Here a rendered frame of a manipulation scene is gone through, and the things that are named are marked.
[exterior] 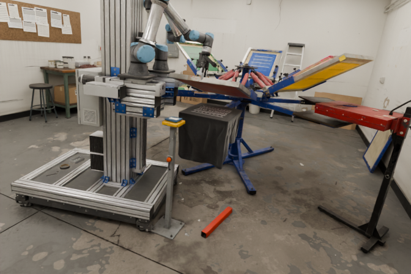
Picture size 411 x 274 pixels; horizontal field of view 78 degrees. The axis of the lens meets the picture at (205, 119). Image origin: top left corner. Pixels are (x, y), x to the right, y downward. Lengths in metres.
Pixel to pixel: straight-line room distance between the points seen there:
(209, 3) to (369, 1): 3.54
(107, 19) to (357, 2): 5.43
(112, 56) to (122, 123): 0.56
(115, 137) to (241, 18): 5.10
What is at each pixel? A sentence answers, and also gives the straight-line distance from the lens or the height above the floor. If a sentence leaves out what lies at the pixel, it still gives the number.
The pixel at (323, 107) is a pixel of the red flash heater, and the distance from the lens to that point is 2.48.
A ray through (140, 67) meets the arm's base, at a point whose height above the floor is 1.32.
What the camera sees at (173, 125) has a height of 0.94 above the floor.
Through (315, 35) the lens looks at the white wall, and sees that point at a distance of 6.53.
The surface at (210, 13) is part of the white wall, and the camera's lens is 7.07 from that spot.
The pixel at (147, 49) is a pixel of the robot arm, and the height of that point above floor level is 1.45.
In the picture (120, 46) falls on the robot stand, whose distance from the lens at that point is 2.21.
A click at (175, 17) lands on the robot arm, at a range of 2.04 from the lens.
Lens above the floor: 1.51
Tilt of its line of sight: 16 degrees down
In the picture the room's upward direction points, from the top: 5 degrees clockwise
